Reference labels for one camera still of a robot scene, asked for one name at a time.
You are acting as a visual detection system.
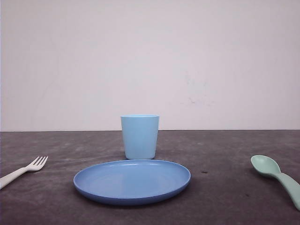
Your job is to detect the light blue plastic cup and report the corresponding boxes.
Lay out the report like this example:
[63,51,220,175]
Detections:
[120,114,159,159]

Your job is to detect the blue plastic plate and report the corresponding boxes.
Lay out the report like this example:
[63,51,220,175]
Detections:
[73,159,191,206]

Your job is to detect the white plastic fork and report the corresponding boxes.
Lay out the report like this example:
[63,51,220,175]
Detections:
[0,156,48,189]

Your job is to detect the mint green plastic spoon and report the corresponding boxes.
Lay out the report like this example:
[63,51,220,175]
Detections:
[250,155,300,210]

